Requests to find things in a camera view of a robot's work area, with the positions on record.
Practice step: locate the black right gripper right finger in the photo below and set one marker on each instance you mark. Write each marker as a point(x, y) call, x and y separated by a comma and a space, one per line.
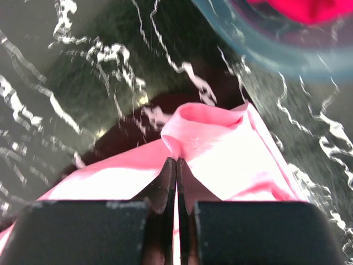
point(212, 231)

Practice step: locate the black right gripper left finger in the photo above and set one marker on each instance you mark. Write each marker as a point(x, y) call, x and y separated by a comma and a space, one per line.
point(135, 231)

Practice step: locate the pink t shirt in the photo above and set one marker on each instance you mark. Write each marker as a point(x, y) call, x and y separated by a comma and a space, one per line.
point(230, 152)

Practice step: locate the grey plastic laundry basket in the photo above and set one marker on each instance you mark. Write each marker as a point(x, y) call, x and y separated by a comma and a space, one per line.
point(279, 44)

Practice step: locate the magenta t shirt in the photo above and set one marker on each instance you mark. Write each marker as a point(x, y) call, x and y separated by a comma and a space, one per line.
point(310, 12)

